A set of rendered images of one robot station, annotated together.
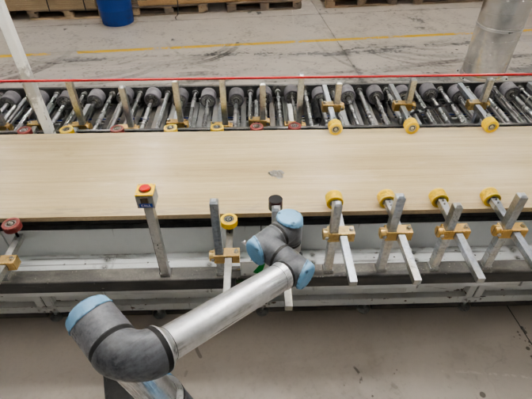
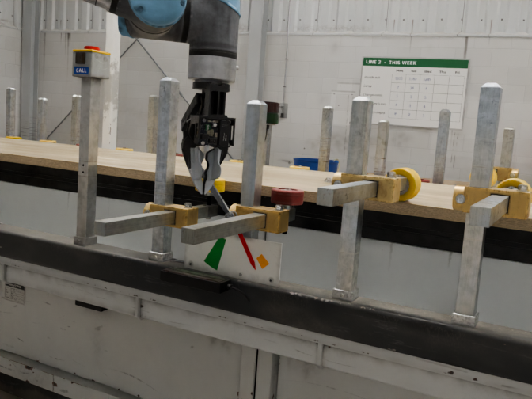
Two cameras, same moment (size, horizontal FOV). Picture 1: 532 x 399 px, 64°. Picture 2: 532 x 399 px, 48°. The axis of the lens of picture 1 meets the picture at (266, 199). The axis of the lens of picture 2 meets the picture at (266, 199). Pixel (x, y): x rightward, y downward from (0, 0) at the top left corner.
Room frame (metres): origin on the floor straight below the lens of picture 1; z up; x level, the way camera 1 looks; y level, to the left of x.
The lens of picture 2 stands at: (0.09, -0.74, 1.06)
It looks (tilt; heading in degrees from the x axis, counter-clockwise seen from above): 7 degrees down; 29
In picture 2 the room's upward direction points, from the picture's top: 4 degrees clockwise
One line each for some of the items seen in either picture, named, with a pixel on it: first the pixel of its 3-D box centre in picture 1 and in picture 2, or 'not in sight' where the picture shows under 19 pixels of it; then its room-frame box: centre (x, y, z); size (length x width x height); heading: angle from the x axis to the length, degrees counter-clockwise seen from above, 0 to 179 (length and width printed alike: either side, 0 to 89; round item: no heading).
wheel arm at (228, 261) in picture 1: (228, 264); (163, 218); (1.21, 0.17, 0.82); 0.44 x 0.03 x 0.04; 2
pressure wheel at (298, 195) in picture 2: not in sight; (286, 210); (1.37, -0.08, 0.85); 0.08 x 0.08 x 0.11
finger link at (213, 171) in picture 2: not in sight; (214, 171); (1.03, -0.09, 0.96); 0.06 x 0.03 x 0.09; 52
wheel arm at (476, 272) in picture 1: (457, 233); not in sight; (1.27, -0.83, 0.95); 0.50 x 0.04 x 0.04; 2
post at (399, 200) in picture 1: (389, 235); (477, 209); (1.28, -0.54, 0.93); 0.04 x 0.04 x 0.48; 2
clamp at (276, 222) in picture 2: not in sight; (258, 218); (1.26, -0.06, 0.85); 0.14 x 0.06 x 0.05; 92
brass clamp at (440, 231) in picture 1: (452, 231); not in sight; (1.28, -0.81, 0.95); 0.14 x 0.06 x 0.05; 92
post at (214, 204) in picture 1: (218, 241); (165, 174); (1.25, 0.21, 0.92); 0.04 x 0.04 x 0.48; 2
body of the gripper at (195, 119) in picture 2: not in sight; (210, 115); (1.02, -0.09, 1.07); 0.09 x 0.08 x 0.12; 52
